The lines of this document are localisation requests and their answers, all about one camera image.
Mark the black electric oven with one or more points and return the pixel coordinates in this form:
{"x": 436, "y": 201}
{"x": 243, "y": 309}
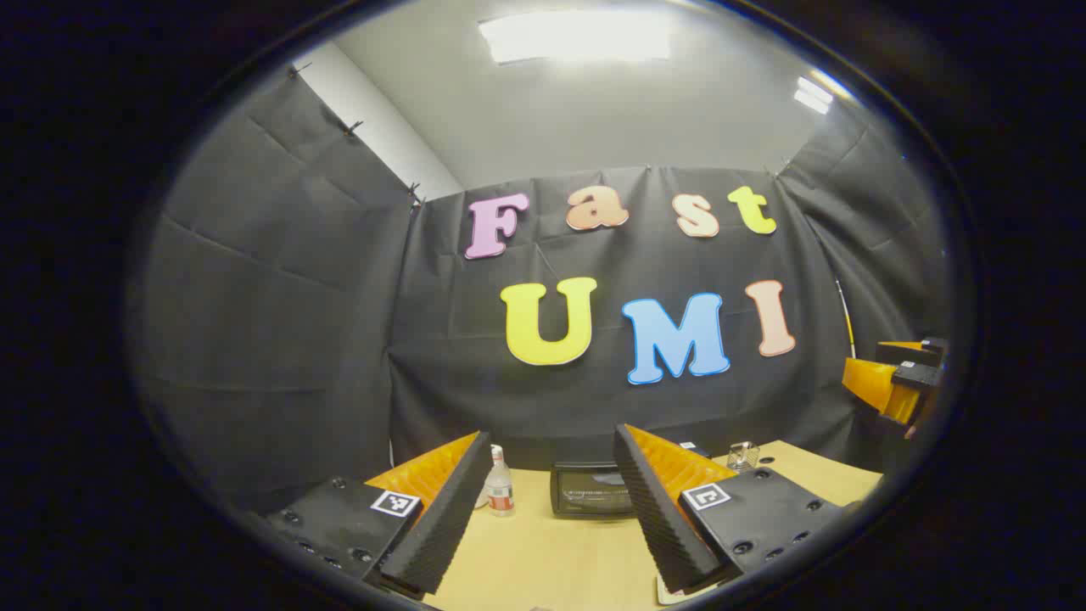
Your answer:
{"x": 585, "y": 492}

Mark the black backdrop cloth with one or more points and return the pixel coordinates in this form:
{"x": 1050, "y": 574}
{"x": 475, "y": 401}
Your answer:
{"x": 339, "y": 339}

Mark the small ceiling light panel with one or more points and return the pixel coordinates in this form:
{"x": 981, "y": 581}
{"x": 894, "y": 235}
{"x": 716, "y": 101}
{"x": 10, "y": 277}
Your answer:
{"x": 813, "y": 93}

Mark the clear plastic bottle red label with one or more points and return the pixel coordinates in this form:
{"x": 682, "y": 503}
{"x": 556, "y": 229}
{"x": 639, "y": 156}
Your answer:
{"x": 501, "y": 492}

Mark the large ceiling light panel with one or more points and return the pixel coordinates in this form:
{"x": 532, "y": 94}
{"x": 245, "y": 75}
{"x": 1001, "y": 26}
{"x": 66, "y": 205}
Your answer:
{"x": 577, "y": 38}

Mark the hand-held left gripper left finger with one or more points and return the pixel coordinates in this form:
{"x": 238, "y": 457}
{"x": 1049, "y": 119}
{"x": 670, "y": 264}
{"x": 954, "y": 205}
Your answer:
{"x": 445, "y": 526}

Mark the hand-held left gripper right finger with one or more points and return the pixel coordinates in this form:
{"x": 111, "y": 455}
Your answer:
{"x": 657, "y": 518}

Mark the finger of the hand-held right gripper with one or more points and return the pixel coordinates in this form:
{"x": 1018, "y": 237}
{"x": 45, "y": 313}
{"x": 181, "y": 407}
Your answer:
{"x": 912, "y": 352}
{"x": 920, "y": 376}

